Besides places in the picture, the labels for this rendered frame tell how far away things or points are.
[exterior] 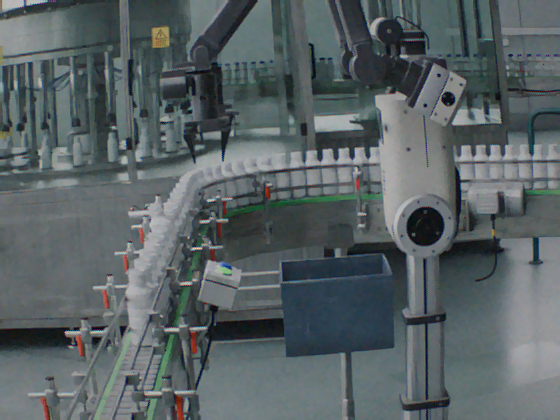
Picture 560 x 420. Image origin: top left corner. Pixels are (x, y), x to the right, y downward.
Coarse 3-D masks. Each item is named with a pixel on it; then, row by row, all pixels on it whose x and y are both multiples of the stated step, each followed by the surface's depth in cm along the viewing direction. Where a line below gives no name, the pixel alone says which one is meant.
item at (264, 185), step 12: (360, 168) 462; (264, 180) 449; (360, 180) 463; (252, 192) 454; (264, 192) 450; (360, 192) 458; (264, 204) 451; (360, 204) 458; (264, 216) 457; (360, 216) 459; (264, 228) 457; (360, 228) 459
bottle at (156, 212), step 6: (156, 204) 331; (150, 210) 328; (156, 210) 328; (162, 210) 329; (156, 216) 328; (162, 216) 328; (156, 222) 327; (174, 234) 329; (180, 246) 331; (180, 252) 330; (180, 258) 329
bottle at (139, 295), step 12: (132, 276) 258; (144, 276) 259; (132, 288) 258; (144, 288) 258; (132, 300) 258; (144, 300) 258; (132, 312) 258; (144, 312) 258; (132, 324) 259; (144, 324) 258; (132, 336) 260
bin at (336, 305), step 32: (352, 256) 373; (384, 256) 368; (256, 288) 347; (288, 288) 343; (320, 288) 343; (352, 288) 343; (384, 288) 343; (288, 320) 345; (320, 320) 345; (352, 320) 345; (384, 320) 345; (288, 352) 346; (320, 352) 346
